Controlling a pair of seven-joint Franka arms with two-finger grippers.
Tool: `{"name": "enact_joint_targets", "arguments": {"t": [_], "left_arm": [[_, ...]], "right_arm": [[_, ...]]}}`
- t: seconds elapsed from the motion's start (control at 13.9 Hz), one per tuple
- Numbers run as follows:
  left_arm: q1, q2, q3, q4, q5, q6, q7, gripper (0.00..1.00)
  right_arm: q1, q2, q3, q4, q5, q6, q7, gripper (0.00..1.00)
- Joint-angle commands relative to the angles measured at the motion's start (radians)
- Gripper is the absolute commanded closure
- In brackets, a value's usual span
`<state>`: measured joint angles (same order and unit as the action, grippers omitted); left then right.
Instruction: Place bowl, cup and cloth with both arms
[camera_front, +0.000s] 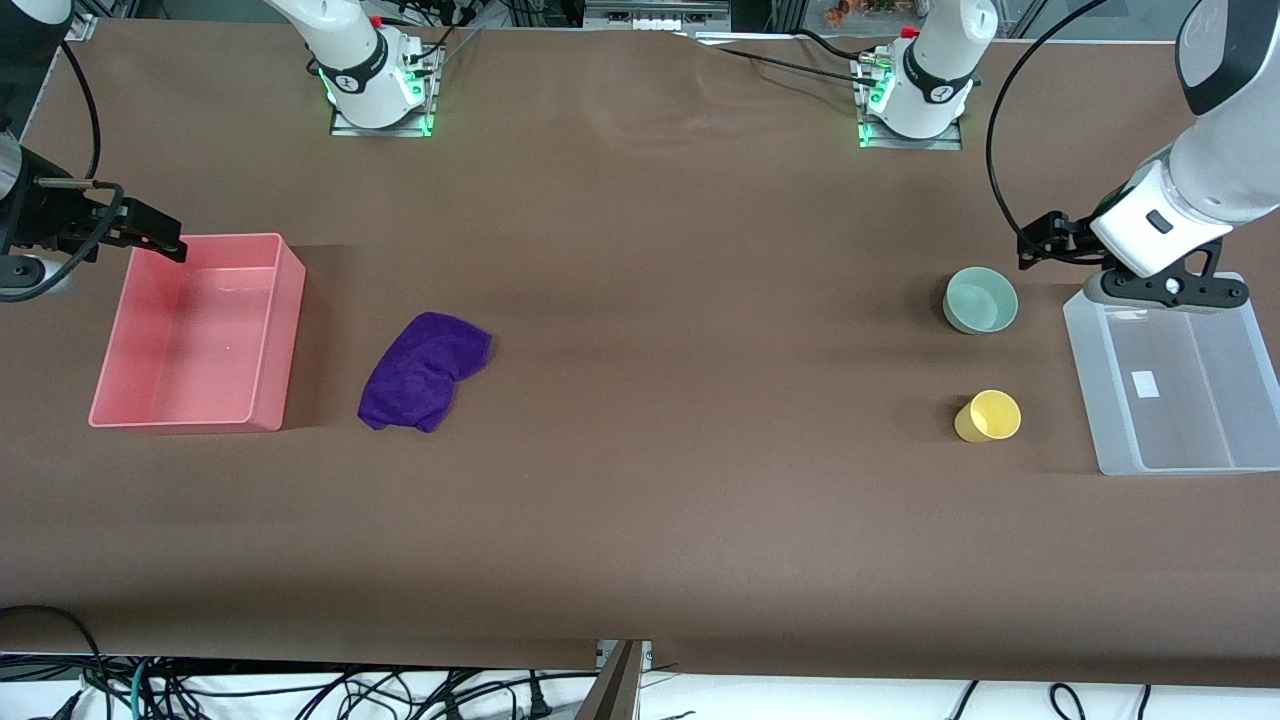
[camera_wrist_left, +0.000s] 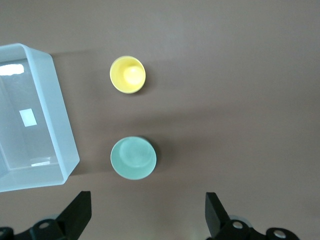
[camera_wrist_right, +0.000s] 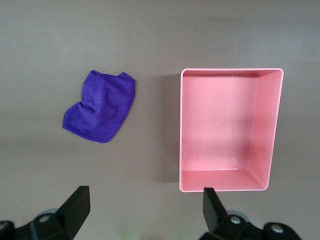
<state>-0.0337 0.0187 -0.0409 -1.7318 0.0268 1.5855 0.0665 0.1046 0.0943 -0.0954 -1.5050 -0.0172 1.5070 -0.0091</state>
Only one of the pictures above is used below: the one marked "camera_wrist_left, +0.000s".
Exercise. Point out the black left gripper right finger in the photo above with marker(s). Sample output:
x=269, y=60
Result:
x=217, y=215

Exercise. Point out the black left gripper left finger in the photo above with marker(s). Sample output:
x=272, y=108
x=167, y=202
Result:
x=72, y=217

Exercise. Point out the mint green bowl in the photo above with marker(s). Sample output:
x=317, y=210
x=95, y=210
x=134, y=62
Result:
x=133, y=158

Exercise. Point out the yellow cup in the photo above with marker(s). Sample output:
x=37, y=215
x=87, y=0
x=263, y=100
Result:
x=128, y=75

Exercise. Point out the translucent white plastic bin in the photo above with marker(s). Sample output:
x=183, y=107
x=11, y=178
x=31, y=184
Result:
x=32, y=117

